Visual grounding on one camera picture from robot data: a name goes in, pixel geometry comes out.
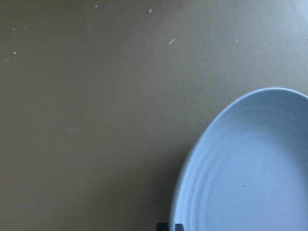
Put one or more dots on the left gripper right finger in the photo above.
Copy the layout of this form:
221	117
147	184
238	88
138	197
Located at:
178	227

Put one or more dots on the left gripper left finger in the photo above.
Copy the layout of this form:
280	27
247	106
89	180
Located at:
162	226

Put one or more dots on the blue plate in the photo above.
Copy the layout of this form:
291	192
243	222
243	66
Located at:
249	169

